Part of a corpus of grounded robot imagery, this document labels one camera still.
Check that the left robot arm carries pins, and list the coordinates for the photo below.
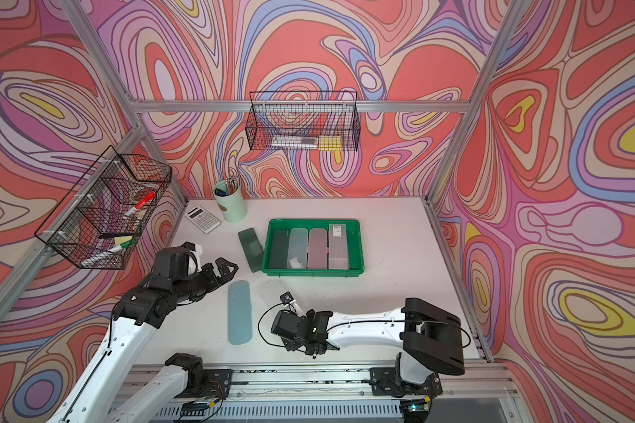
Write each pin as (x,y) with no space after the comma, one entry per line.
(177,278)

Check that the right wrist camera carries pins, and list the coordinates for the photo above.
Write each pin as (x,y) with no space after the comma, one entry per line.
(289,302)

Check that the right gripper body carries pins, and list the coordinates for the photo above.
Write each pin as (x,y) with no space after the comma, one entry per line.
(293,345)

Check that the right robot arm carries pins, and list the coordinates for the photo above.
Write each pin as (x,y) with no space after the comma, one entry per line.
(430,339)

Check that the light green pen cup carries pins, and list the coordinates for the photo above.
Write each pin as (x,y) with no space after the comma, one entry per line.
(228,195)

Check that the teal pencil case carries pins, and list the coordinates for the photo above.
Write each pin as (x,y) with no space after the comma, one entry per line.
(239,313)

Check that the dark green pencil case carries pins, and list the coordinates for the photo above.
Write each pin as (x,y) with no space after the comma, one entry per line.
(279,250)

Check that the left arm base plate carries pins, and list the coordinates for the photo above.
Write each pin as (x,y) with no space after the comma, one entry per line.
(210,383)

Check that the green plastic storage tray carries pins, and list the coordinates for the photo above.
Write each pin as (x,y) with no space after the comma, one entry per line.
(356,260)

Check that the red marker in basket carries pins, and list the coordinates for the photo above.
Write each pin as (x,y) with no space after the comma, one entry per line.
(144,202)

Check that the green white marker in basket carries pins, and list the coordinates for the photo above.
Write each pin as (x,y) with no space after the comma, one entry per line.
(106,256)

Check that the black wire basket left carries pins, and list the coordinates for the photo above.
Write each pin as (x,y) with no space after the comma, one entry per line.
(90,217)

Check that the black wire basket back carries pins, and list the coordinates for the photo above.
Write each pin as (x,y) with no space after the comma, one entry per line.
(294,120)

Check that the white calculator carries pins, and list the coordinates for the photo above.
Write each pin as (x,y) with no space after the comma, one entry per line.
(202,219)

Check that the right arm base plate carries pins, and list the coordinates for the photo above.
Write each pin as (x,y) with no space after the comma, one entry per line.
(386,382)

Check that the clear rounded pencil case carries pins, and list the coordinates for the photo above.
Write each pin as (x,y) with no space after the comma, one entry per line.
(272,293)

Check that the black wire basket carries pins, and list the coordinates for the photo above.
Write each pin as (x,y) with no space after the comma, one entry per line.
(90,217)
(294,120)

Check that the yellow box in back basket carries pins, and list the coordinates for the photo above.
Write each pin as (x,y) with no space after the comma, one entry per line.
(330,143)

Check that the pink pencil case with label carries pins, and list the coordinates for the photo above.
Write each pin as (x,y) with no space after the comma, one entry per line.
(317,258)

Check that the clear frosted pencil case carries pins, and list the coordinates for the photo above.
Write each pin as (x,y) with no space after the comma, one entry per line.
(298,248)

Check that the clear rectangular barcode pencil case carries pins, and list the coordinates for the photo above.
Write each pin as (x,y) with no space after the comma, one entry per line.
(338,247)

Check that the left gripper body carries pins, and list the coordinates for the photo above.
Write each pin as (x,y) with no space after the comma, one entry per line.
(203,282)

